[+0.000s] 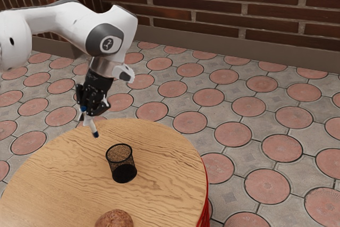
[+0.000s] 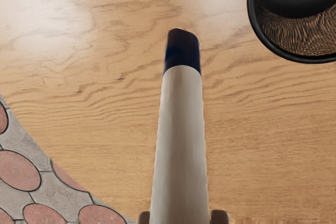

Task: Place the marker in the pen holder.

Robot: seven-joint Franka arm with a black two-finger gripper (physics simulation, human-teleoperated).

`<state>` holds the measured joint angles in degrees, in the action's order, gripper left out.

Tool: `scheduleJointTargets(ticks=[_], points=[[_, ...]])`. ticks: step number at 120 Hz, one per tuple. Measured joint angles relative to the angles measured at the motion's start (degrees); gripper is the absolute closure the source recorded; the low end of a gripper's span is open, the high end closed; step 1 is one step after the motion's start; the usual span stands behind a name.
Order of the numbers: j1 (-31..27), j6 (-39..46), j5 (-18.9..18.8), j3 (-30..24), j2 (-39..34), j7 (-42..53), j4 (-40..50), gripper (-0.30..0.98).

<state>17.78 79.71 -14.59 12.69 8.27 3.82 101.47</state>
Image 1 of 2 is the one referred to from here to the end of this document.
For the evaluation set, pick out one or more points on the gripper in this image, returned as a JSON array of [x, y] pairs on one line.
[[97, 83]]

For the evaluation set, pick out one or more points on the white pen with blue ends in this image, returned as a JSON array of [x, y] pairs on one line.
[[92, 128]]

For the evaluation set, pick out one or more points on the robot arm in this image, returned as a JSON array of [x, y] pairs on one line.
[[61, 22]]

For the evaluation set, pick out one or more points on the black mesh pen holder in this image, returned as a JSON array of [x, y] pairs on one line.
[[120, 164]]

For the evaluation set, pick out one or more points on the brown round potato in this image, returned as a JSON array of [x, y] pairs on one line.
[[114, 219]]

